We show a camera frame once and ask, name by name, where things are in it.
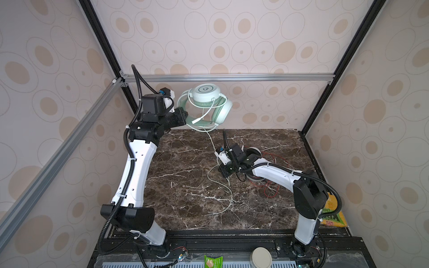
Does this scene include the mint green headphones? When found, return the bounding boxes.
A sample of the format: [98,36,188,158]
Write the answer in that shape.
[176,83,234,216]

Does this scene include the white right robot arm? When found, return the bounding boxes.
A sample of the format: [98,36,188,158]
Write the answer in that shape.
[214,144,343,246]

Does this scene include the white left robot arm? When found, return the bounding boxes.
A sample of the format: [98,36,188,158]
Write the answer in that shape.
[97,108,188,255]

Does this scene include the white round cap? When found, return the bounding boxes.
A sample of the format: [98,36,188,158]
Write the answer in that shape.
[250,247,272,268]

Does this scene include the green snack packet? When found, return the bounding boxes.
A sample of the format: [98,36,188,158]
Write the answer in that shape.
[204,255,223,268]

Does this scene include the yellow green snack bag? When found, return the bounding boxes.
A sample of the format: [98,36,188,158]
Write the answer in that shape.
[318,193,349,228]

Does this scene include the white black red-cable headphones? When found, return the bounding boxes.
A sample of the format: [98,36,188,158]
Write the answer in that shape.
[246,147,292,199]

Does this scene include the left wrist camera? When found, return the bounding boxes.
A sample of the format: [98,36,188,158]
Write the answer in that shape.
[141,88,175,116]

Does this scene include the silver aluminium rail back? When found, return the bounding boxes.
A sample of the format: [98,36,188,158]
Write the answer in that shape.
[142,73,335,83]

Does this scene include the silver aluminium rail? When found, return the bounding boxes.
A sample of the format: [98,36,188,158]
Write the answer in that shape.
[142,73,335,83]
[1,77,124,251]

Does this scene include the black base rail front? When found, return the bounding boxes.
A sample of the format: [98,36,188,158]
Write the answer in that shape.
[87,228,375,268]

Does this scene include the black corner frame post left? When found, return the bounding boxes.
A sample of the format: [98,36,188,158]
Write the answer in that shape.
[78,0,138,112]

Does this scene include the black corner frame post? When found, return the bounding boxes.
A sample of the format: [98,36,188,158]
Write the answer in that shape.
[78,0,138,112]
[300,0,387,137]

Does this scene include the silver aluminium rail left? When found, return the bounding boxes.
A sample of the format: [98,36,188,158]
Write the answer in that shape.
[1,77,124,251]

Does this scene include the black corner frame post right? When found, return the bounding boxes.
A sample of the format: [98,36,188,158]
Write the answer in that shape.
[300,0,387,137]

